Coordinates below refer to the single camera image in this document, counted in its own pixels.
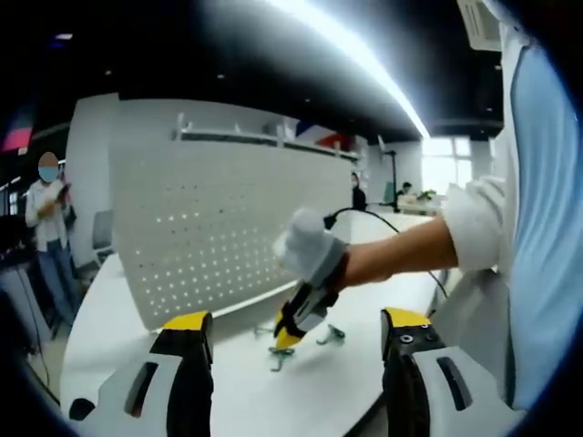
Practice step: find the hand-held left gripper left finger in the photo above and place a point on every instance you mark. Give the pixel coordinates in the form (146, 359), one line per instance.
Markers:
(182, 364)

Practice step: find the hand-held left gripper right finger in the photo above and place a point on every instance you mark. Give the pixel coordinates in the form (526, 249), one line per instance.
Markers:
(405, 364)

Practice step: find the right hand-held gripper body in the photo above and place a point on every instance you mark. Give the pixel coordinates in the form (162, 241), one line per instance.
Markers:
(309, 248)

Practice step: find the grey metal hook assembly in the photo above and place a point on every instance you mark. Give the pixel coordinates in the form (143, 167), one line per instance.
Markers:
(263, 330)
(331, 336)
(280, 359)

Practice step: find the white perforated mounting plate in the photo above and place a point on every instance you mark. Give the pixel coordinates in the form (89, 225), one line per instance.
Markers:
(218, 218)

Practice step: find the black stand pole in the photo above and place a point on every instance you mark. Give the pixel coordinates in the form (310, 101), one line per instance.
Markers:
(394, 177)

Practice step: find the red blue banner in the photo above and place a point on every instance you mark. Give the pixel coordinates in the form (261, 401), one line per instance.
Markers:
(325, 135)

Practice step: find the grey office chair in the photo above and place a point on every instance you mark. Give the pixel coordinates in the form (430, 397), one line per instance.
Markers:
(103, 236)

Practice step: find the ceiling light strip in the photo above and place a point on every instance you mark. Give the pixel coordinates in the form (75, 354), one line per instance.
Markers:
(364, 59)

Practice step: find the person's blue white shirt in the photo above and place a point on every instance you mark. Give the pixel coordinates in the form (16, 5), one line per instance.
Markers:
(542, 205)

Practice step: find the ceiling air conditioner unit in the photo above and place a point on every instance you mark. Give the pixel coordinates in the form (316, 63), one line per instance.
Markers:
(480, 25)

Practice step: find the white shelf rail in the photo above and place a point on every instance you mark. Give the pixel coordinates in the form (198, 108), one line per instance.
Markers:
(255, 135)

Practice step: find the red wall screen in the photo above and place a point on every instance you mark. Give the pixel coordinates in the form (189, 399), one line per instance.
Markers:
(17, 132)

